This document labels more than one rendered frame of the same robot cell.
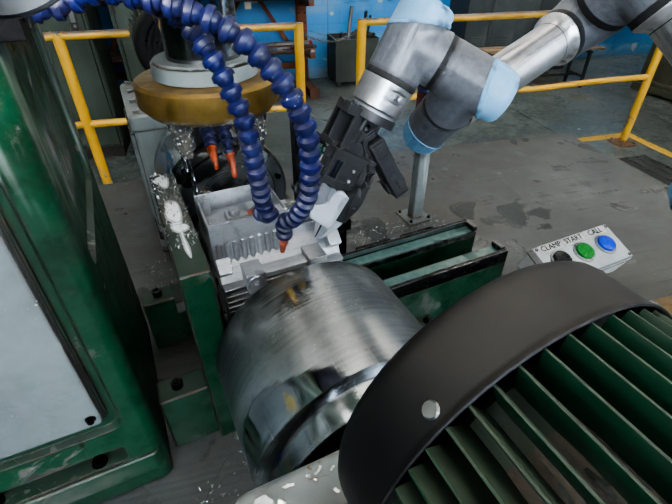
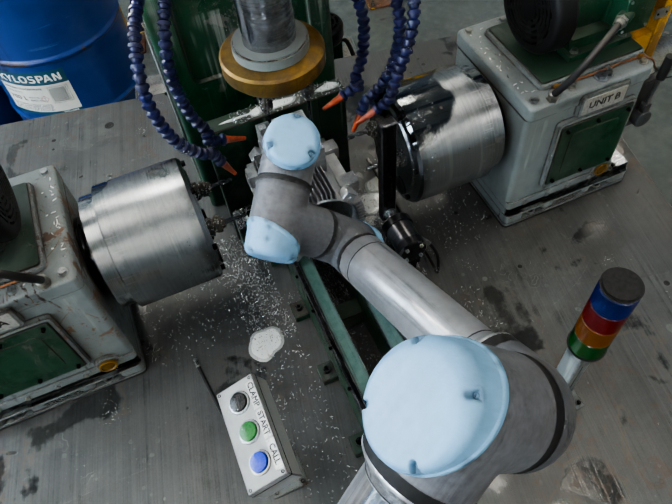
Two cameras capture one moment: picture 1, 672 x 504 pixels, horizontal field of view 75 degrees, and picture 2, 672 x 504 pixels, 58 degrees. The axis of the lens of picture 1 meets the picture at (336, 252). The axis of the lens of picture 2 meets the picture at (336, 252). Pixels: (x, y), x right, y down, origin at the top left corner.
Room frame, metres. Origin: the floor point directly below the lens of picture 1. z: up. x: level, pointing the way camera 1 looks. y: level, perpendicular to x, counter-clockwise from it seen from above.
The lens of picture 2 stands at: (0.77, -0.70, 1.96)
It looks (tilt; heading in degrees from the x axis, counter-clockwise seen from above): 55 degrees down; 98
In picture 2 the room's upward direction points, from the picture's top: 7 degrees counter-clockwise
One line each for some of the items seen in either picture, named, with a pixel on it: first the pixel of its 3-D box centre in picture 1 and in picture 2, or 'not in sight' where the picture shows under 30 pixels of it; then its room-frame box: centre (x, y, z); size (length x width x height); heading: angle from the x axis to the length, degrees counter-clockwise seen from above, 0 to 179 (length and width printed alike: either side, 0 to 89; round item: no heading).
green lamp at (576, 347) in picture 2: not in sight; (590, 338); (1.10, -0.23, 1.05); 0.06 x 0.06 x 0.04
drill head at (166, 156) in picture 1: (216, 173); (444, 128); (0.90, 0.27, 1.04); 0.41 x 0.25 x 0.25; 25
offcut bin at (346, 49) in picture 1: (353, 46); not in sight; (5.46, -0.20, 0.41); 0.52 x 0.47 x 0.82; 105
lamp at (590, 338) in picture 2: not in sight; (598, 324); (1.10, -0.23, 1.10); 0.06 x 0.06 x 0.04
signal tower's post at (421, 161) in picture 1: (422, 149); (583, 349); (1.10, -0.23, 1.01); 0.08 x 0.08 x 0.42; 25
